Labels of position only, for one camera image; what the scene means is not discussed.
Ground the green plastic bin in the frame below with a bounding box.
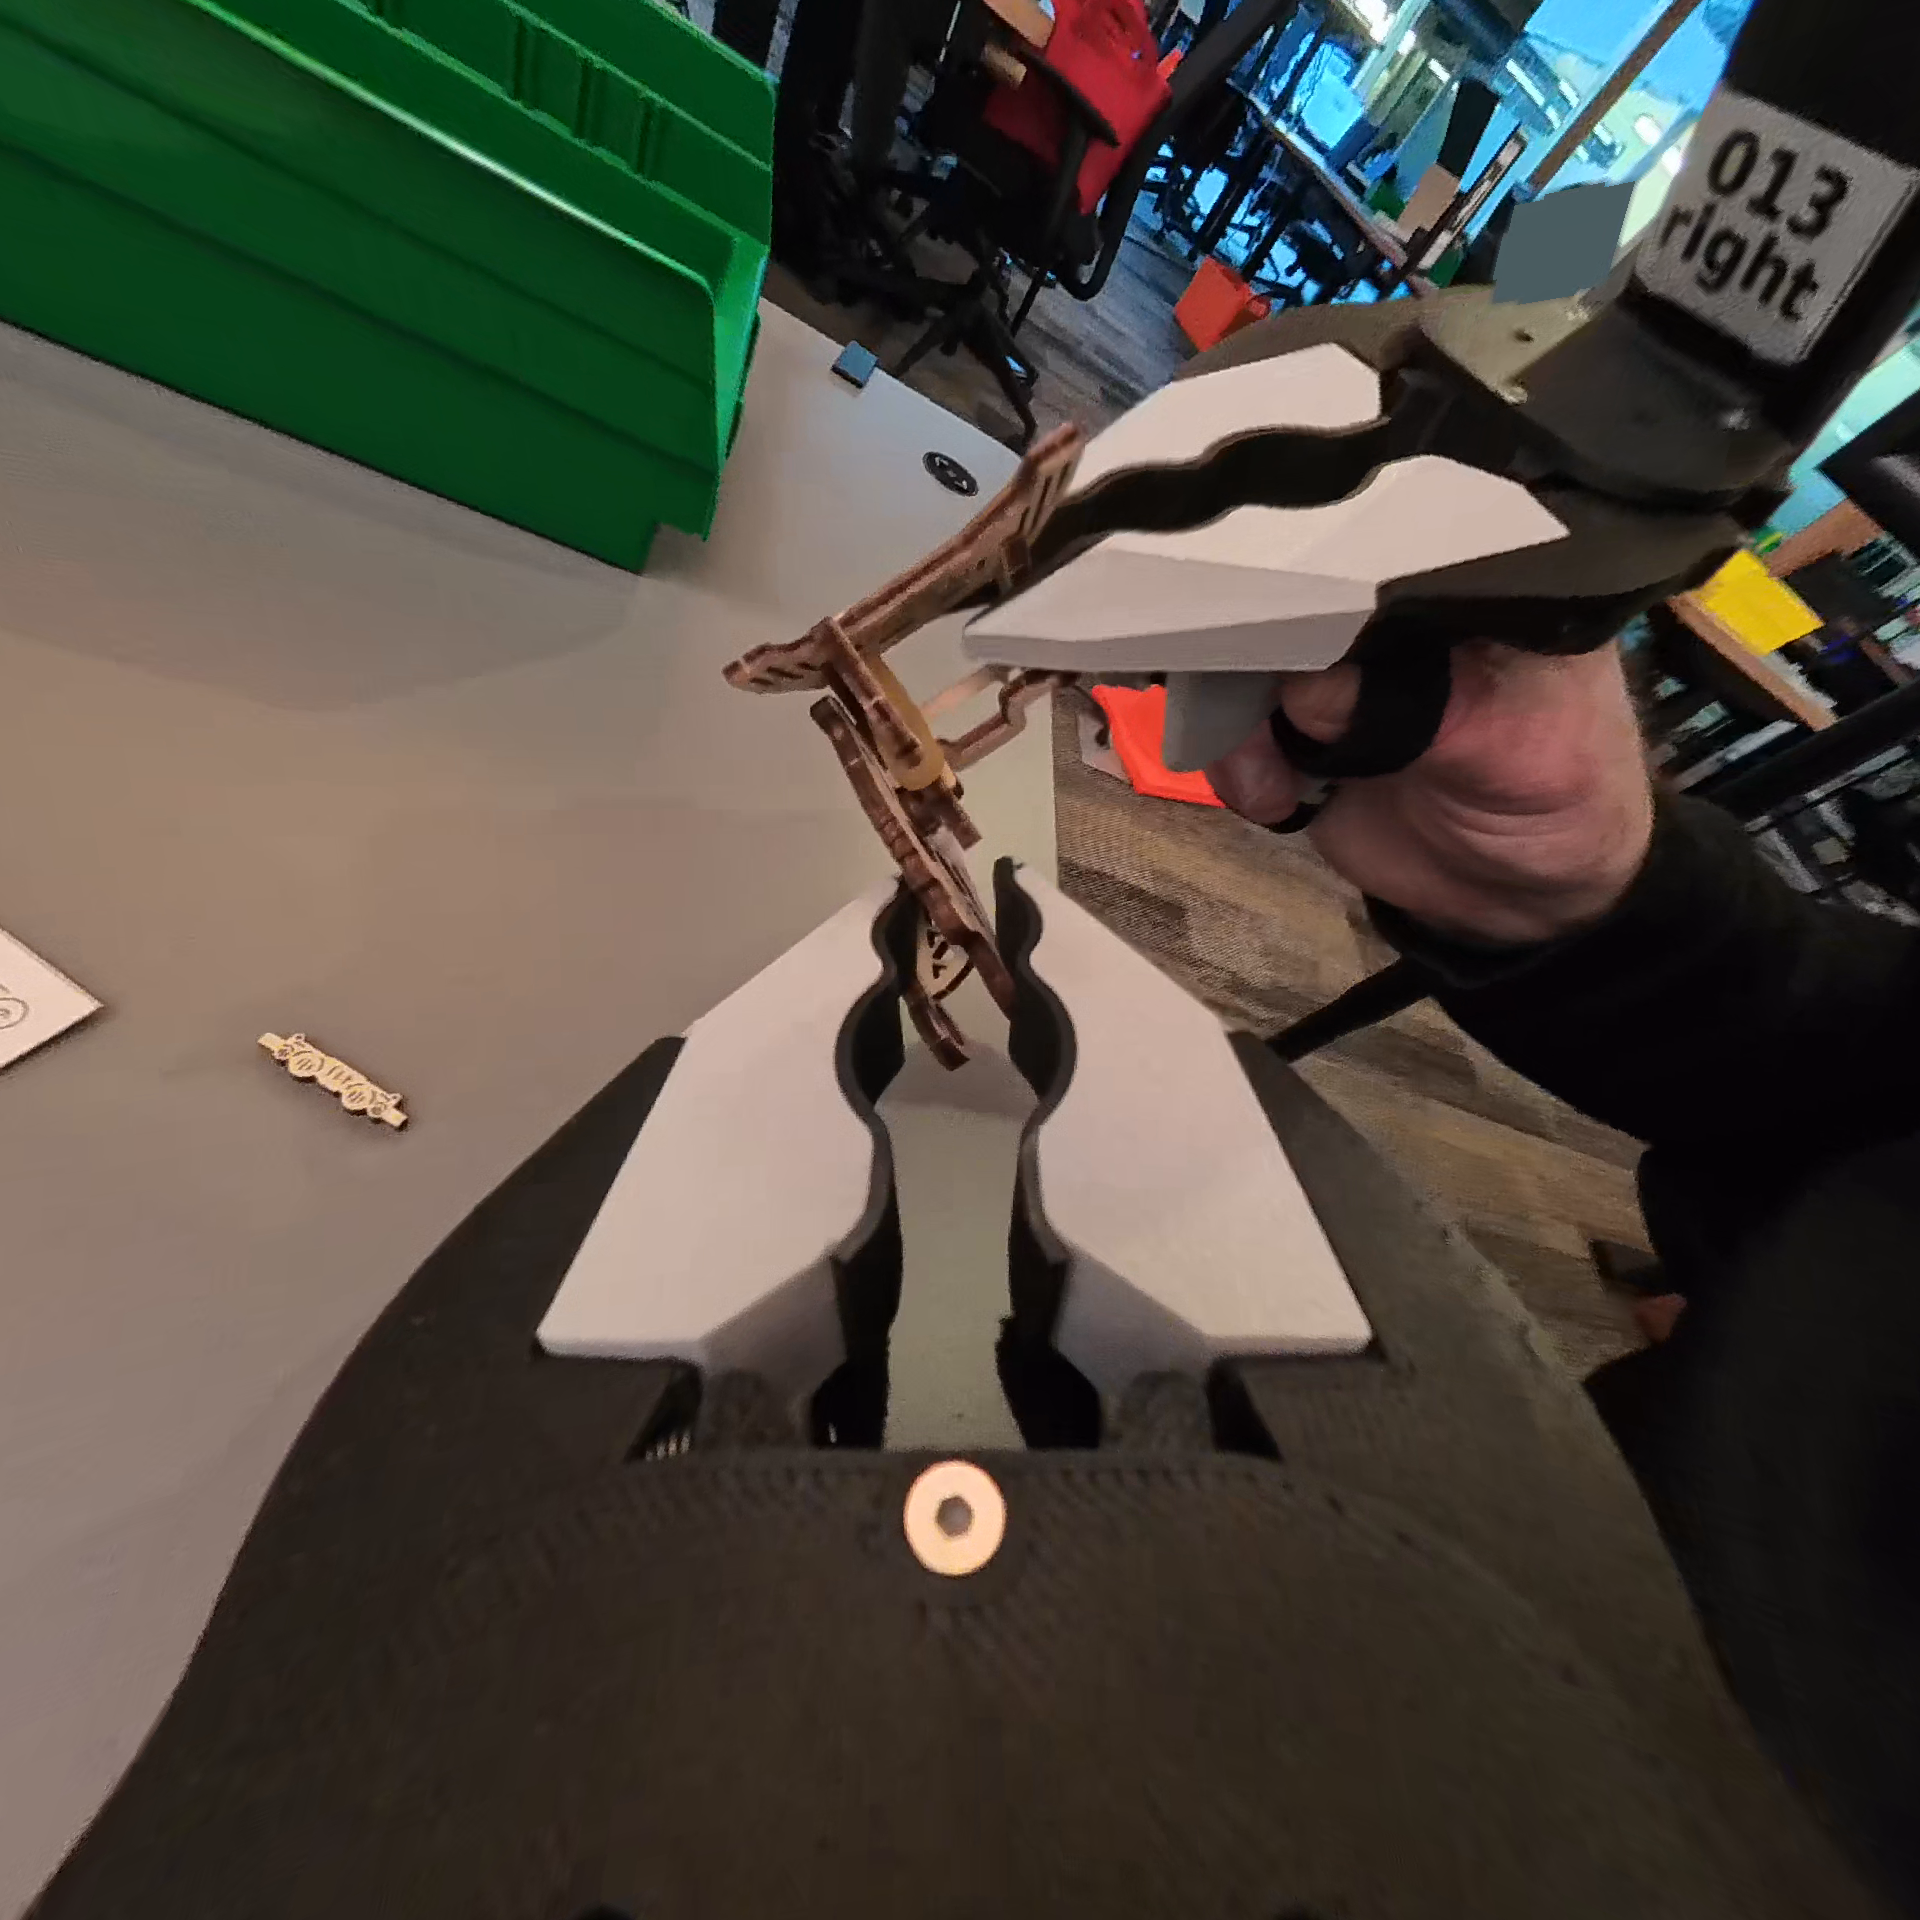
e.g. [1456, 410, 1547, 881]
[0, 0, 778, 574]

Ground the yellow sheet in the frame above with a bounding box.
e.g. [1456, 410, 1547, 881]
[1697, 547, 1827, 656]

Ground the flat wooden label piece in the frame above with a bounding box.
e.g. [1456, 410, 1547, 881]
[257, 1028, 412, 1133]

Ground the printed instruction sheet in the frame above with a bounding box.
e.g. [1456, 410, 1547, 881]
[0, 928, 105, 1072]

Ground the orange box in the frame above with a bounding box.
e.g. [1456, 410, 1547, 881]
[1172, 256, 1273, 353]

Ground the person's right hand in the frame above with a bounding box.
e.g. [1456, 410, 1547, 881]
[1204, 643, 1661, 950]

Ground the orange plastic piece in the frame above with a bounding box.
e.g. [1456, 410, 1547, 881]
[1083, 681, 1225, 811]

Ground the person's right forearm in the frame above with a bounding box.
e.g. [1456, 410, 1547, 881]
[1362, 790, 1920, 1203]

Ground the wooden model assembly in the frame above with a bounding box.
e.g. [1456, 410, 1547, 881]
[724, 424, 1091, 1072]

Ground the black office chair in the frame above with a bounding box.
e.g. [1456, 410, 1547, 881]
[780, 0, 1308, 453]

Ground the red jacket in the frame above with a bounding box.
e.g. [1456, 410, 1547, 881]
[984, 0, 1175, 179]

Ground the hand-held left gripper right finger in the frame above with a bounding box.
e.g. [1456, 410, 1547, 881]
[989, 860, 1376, 1450]

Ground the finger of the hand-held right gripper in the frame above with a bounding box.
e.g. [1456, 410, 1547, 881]
[957, 453, 1576, 674]
[1040, 340, 1389, 553]

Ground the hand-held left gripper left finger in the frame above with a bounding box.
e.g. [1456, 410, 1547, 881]
[538, 882, 923, 1450]

